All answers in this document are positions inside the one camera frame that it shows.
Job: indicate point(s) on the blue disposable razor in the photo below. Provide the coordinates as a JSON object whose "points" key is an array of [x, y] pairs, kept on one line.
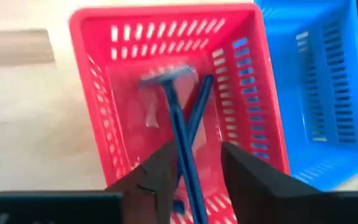
{"points": [[202, 99], [182, 140]]}

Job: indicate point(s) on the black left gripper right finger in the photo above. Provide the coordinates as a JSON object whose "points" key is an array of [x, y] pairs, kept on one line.
{"points": [[275, 199]]}

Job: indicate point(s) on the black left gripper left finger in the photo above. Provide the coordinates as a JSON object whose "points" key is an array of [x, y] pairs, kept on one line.
{"points": [[148, 186]]}

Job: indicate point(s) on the blue plastic basket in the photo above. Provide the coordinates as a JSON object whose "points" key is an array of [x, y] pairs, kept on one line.
{"points": [[284, 77]]}

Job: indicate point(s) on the red plastic basket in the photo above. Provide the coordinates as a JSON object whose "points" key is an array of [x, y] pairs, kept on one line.
{"points": [[135, 18]]}

